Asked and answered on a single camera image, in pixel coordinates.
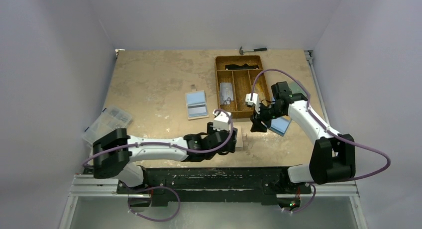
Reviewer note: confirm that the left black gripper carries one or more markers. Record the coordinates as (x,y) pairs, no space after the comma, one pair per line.
(233,139)

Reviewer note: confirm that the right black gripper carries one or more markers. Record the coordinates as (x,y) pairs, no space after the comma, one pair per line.
(259,121)

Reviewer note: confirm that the beige snap card holder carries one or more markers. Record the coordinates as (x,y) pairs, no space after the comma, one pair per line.
(241,139)

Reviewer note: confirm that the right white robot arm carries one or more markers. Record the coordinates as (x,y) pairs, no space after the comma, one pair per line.
(333,155)

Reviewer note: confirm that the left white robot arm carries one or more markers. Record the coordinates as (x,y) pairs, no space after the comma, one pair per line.
(115,154)

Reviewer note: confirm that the blue card holder front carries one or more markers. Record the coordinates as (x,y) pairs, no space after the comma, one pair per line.
(279,126)

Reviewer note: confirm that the gold cards in tray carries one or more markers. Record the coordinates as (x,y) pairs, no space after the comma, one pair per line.
(262,90)

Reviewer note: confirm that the silver cards in tray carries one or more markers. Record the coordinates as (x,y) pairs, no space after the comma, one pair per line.
(226,94)

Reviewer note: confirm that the open beige card holder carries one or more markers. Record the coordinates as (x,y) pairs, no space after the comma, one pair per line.
(196,103)

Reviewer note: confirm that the green card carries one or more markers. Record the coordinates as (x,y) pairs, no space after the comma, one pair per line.
(295,88)

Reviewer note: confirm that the woven wicker tray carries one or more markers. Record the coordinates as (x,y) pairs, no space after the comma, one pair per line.
(241,80)

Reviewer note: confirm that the black object in tray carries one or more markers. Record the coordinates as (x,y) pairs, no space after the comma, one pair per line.
(240,67)

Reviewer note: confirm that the clear plastic screw box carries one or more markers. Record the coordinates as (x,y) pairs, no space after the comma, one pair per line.
(111,118)

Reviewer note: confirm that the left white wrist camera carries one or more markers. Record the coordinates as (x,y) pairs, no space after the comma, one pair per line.
(221,120)

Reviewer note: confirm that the black front rail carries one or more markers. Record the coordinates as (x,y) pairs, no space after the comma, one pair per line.
(215,185)

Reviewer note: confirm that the hammer with black handle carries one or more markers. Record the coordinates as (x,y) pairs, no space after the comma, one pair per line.
(243,51)

